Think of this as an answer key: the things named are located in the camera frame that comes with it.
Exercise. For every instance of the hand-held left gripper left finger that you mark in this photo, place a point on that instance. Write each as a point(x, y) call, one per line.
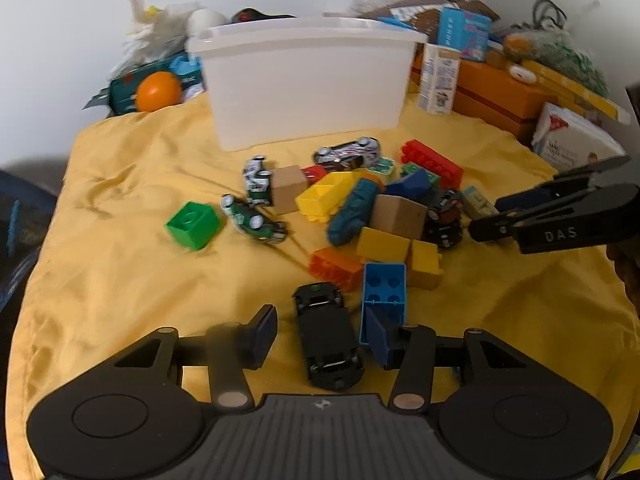
point(263, 335)

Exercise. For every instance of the green patterned toy block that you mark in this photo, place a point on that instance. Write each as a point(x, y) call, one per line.
point(385, 167)

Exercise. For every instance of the small wooden cube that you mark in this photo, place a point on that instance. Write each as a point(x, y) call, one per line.
point(287, 190)

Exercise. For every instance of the black red device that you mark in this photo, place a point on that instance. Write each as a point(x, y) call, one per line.
point(255, 14)

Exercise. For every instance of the green studded toy block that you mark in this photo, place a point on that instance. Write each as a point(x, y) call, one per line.
point(425, 172)

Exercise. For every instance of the striped toy race car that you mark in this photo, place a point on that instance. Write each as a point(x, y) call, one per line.
point(347, 152)

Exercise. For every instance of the white pink small packet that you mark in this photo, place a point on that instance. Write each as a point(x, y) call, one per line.
point(194, 91)

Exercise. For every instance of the orange toy block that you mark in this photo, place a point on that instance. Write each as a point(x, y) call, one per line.
point(335, 270)

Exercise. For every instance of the green white toy car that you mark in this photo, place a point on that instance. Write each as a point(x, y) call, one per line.
point(250, 219)

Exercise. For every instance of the white cup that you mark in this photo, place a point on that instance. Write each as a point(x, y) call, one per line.
point(205, 21)

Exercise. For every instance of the blue printed box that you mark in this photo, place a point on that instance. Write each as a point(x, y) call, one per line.
point(464, 35)

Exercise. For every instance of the blue patterned chair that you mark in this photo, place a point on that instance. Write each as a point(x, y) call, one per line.
point(20, 240)

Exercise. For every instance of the white tissue packet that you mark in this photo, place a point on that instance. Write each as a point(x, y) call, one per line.
point(570, 137)

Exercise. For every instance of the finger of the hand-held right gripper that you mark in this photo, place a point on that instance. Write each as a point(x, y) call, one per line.
point(550, 191)
point(500, 227)

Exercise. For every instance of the large wooden cube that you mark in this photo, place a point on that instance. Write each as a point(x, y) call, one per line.
point(400, 216)

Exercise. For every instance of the white drink carton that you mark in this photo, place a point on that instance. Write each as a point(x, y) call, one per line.
point(437, 80)

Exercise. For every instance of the crumpled white plastic bag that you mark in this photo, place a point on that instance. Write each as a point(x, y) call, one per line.
point(160, 25)

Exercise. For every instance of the net bag of green items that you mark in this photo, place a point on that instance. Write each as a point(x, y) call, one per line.
point(565, 57)

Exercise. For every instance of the brown cardboard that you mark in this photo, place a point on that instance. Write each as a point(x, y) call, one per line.
point(425, 19)

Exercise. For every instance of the white round object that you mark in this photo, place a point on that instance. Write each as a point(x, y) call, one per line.
point(522, 74)

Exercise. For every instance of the white blue printed packet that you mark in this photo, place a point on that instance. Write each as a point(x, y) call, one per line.
point(412, 14)

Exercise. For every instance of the black red toy car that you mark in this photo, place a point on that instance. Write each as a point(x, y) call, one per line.
point(444, 217)

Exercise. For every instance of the orange fruit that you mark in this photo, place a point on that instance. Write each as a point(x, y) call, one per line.
point(158, 91)

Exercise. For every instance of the orange box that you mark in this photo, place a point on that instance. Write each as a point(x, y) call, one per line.
point(495, 92)

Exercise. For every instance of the white plastic container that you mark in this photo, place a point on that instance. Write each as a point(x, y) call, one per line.
point(305, 85)

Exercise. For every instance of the teal plastic packet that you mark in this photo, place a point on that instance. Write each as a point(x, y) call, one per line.
point(122, 92)

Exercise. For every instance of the light blue plastic item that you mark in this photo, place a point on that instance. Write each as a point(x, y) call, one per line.
point(185, 67)

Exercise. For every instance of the white green toy van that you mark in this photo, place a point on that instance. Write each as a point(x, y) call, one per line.
point(257, 180)

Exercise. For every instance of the long yellow box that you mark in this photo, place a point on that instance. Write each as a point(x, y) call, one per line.
point(575, 87)

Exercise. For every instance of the flat yellow toy block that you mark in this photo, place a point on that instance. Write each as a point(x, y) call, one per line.
point(382, 246)

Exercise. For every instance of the long red toy block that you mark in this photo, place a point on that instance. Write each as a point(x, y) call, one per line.
point(432, 162)

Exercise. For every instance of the small yellow toy block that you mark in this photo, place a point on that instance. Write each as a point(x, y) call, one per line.
point(426, 264)

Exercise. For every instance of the large yellow toy block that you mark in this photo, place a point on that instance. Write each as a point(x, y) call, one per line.
point(322, 197)

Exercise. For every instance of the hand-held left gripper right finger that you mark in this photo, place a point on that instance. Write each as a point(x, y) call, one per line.
point(379, 340)

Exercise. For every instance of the small red toy block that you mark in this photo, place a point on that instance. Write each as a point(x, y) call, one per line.
point(314, 174)

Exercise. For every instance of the yellow cloth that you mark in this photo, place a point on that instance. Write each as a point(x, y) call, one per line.
point(150, 285)

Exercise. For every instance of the dark blue toy block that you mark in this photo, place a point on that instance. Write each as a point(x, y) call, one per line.
point(410, 185)

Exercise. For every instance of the light blue toy block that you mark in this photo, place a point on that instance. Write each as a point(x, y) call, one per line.
point(385, 285)

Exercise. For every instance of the dark blue plastic toy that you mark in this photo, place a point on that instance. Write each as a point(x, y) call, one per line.
point(352, 212)

